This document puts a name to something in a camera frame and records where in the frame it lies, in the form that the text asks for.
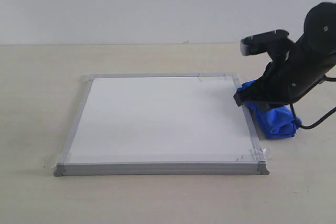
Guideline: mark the clear tape front right corner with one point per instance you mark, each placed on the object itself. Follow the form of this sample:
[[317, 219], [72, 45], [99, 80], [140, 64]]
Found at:
[[255, 156]]

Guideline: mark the blue cloth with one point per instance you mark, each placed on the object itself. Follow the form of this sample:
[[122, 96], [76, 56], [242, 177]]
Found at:
[[276, 123]]

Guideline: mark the white board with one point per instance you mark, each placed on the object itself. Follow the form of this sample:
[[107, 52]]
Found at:
[[160, 124]]

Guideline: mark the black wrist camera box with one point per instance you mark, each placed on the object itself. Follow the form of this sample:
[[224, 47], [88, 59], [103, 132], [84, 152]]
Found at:
[[275, 43]]

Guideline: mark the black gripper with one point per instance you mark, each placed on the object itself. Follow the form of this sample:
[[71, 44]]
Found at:
[[308, 61]]

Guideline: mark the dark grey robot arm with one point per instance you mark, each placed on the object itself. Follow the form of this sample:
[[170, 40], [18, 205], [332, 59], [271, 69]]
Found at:
[[319, 23]]

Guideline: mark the clear tape back right edge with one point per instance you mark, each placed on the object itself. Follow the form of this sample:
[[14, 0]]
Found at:
[[218, 76]]

